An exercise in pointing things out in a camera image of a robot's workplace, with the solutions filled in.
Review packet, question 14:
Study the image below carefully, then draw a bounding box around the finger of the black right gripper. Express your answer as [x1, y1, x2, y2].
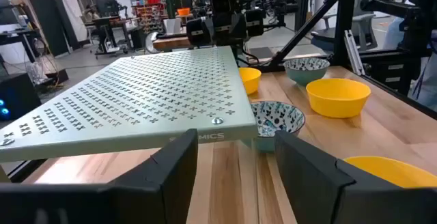
[244, 8, 266, 38]
[186, 16, 214, 46]

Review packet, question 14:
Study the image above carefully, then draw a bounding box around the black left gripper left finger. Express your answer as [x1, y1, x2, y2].
[0, 128, 199, 224]

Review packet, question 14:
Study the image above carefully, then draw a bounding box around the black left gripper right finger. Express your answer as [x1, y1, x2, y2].
[274, 129, 437, 224]

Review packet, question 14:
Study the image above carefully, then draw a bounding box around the yellow plastic bowl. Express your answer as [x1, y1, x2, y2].
[238, 67, 262, 96]
[343, 155, 437, 189]
[305, 78, 372, 119]

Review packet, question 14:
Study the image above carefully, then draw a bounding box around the teal patterned bowl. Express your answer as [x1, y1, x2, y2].
[242, 100, 307, 154]
[283, 57, 331, 87]

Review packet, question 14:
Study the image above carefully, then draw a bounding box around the white bin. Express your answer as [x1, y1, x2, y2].
[163, 18, 182, 36]

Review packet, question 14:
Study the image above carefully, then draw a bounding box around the wooden workbench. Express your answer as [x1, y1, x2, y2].
[152, 35, 192, 51]

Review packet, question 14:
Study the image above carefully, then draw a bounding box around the red parts shelf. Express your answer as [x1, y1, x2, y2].
[132, 0, 169, 33]

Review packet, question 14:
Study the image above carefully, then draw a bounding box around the green perforated metal stand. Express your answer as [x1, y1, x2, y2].
[0, 45, 259, 163]

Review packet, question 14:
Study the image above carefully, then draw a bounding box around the black desk with monitor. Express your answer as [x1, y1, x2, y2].
[84, 0, 135, 56]

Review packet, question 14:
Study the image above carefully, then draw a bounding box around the grey office chair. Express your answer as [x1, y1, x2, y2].
[310, 13, 378, 53]

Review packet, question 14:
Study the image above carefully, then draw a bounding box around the black drawer cabinet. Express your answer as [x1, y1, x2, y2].
[360, 49, 423, 95]

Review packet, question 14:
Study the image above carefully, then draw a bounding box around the black equipment rig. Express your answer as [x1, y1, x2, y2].
[360, 0, 437, 57]

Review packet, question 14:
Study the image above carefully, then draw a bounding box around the black partition panel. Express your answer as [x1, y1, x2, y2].
[29, 0, 71, 58]

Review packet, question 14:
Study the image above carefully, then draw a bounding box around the person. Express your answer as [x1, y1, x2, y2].
[409, 29, 437, 112]

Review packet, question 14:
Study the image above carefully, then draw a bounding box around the black box with blue lights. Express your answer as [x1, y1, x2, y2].
[0, 72, 42, 122]

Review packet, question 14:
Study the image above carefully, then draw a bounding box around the silver aluminium bracket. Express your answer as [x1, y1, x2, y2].
[343, 29, 365, 76]

